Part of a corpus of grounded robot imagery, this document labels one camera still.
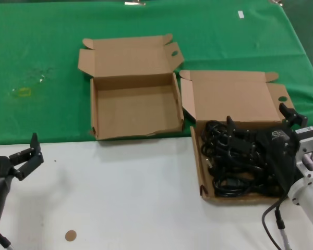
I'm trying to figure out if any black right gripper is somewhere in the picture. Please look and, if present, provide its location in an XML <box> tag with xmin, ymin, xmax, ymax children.
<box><xmin>226</xmin><ymin>103</ymin><xmax>308</xmax><ymax>192</ymax></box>

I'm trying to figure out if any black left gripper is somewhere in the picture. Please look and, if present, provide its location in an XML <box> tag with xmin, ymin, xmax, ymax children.
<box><xmin>0</xmin><ymin>133</ymin><xmax>44</xmax><ymax>181</ymax></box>

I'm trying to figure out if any open cardboard box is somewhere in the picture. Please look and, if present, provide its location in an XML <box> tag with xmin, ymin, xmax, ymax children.
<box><xmin>179</xmin><ymin>69</ymin><xmax>297</xmax><ymax>206</ymax></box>

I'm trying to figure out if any cardboard box with torn rim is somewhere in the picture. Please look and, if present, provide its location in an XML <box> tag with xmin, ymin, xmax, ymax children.
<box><xmin>77</xmin><ymin>33</ymin><xmax>185</xmax><ymax>142</ymax></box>

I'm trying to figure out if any green tablecloth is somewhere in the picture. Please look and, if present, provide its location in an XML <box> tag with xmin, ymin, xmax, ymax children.
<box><xmin>0</xmin><ymin>0</ymin><xmax>313</xmax><ymax>145</ymax></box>

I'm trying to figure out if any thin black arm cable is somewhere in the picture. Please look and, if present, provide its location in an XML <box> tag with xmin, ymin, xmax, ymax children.
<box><xmin>262</xmin><ymin>194</ymin><xmax>288</xmax><ymax>250</ymax></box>

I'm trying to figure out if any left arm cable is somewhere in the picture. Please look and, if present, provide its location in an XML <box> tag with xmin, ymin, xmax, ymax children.
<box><xmin>0</xmin><ymin>230</ymin><xmax>14</xmax><ymax>250</ymax></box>

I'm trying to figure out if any cable with silver connector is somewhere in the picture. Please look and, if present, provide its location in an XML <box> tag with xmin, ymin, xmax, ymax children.
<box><xmin>274</xmin><ymin>208</ymin><xmax>291</xmax><ymax>250</ymax></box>

